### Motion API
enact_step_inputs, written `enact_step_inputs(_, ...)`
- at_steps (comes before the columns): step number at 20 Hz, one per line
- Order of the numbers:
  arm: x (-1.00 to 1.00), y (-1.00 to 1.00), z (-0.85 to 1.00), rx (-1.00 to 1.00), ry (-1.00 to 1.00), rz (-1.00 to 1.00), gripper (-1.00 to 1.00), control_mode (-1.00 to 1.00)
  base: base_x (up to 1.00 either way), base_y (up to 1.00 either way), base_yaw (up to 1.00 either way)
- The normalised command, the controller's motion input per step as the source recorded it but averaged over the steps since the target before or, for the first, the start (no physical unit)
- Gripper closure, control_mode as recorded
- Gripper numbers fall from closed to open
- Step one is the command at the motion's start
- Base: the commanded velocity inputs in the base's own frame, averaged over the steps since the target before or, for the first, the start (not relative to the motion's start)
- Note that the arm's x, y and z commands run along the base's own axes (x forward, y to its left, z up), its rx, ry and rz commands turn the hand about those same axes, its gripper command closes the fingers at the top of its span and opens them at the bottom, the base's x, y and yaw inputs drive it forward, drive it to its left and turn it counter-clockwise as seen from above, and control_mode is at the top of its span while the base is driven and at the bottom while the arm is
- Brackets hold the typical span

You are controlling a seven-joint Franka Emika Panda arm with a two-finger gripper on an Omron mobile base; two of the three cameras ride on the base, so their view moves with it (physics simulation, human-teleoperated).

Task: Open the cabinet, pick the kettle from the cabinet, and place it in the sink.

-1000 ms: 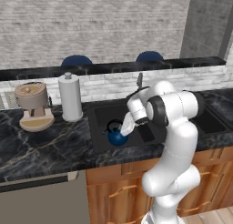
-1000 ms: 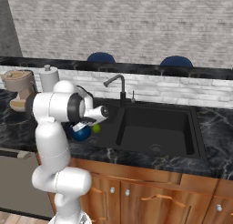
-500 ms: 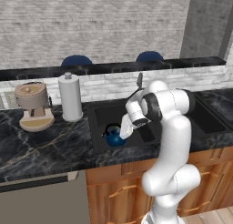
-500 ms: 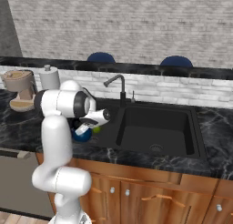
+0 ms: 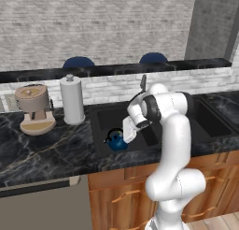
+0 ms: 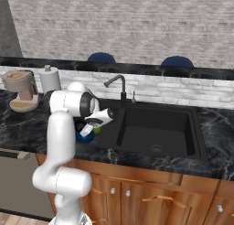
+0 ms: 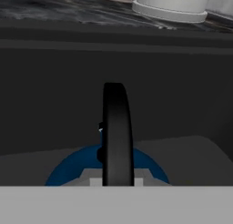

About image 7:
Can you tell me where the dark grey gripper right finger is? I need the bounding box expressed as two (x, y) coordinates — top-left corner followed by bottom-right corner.
(133, 168), (169, 187)

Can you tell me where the white appliance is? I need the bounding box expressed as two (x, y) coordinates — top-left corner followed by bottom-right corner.
(206, 0), (233, 21)

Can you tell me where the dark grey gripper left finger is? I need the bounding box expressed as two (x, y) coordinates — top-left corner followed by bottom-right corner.
(62, 168), (104, 187)

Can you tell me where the white round canister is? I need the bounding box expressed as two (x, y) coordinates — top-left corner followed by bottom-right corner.
(131, 0), (214, 24)

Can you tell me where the dark grey cabinet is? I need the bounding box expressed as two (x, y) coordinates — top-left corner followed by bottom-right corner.
(0, 17), (233, 187)

